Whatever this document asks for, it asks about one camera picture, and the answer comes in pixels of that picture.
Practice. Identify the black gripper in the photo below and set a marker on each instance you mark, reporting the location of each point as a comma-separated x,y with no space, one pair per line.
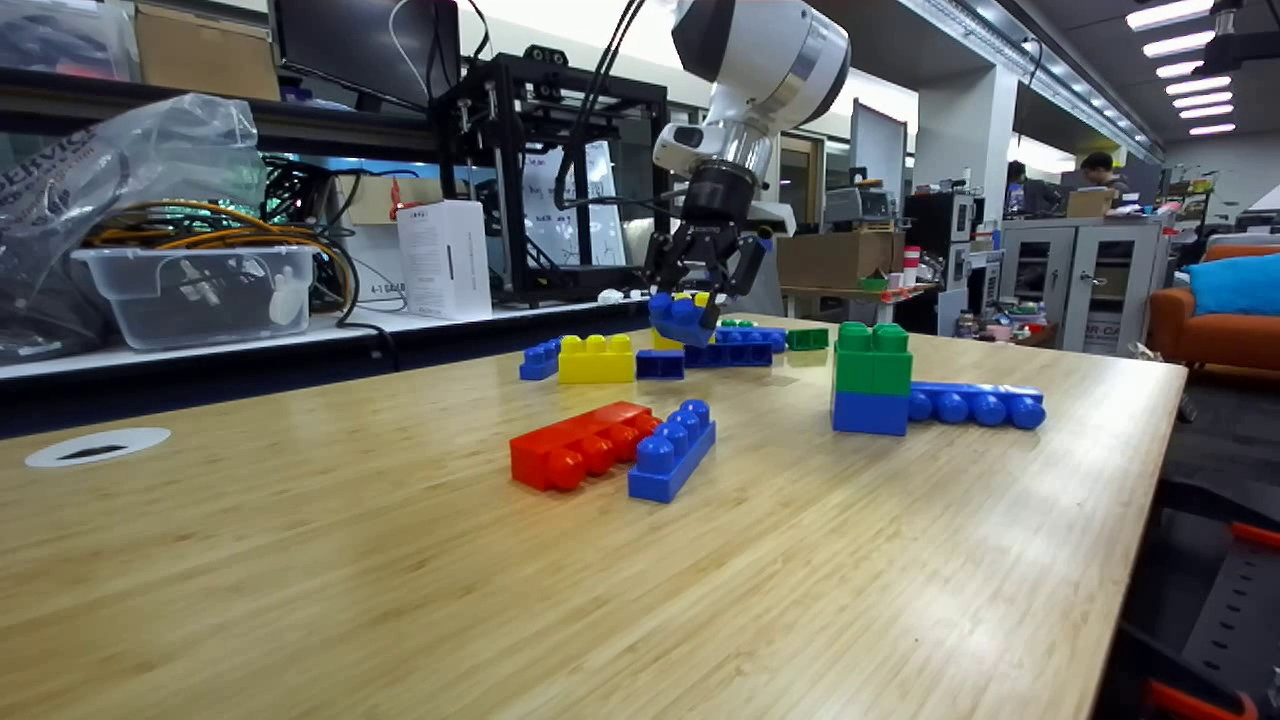
714,228

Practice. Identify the small blue brick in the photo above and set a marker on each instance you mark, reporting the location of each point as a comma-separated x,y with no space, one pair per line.
682,317
541,363

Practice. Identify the green and blue brick stack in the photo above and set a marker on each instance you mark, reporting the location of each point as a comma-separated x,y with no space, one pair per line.
870,378

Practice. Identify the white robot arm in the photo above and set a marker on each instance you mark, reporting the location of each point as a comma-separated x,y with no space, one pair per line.
775,67

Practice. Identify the wide blue brick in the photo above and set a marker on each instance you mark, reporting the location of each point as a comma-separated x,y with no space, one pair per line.
738,351

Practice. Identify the tall yellow brick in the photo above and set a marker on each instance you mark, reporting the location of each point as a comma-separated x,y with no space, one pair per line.
665,343

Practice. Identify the cardboard box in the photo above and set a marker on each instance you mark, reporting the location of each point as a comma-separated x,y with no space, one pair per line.
839,261

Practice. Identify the green brick flat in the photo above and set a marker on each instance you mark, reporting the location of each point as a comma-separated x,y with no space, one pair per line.
807,337

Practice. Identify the flat yellow brick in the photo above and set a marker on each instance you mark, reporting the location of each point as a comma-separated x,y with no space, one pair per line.
599,363

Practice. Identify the long blue brick near red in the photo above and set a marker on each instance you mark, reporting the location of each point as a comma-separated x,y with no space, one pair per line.
669,453

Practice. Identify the long blue brick far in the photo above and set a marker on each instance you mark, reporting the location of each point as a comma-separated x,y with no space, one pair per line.
990,405

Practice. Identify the white box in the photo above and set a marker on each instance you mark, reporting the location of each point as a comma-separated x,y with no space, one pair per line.
446,258

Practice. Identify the grey cabinet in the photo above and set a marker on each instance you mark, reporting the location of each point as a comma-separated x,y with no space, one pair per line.
1090,281

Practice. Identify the orange sofa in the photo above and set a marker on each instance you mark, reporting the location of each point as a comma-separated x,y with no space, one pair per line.
1221,312

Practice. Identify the clear plastic bag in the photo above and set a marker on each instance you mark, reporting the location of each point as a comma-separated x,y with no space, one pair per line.
174,148

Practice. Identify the clear plastic bin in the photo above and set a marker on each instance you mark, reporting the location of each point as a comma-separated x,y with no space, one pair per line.
183,298

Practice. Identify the white table grommet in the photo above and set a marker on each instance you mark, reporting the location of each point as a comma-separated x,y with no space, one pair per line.
99,450

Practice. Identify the black frame 3d printer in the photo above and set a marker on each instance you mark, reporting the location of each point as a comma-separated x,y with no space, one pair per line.
562,166

